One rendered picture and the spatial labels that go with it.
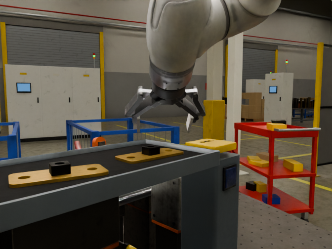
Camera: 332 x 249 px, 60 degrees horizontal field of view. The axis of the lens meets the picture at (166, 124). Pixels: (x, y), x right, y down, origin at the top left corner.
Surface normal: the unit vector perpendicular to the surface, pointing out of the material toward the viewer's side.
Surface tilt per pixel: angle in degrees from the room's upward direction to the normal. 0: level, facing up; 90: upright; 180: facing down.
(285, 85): 90
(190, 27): 130
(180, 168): 90
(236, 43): 90
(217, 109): 90
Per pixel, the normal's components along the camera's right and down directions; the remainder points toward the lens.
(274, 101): -0.88, 0.05
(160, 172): 0.72, 0.07
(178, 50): 0.07, 0.86
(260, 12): 0.29, 0.59
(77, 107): 0.47, 0.09
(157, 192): -0.69, 0.07
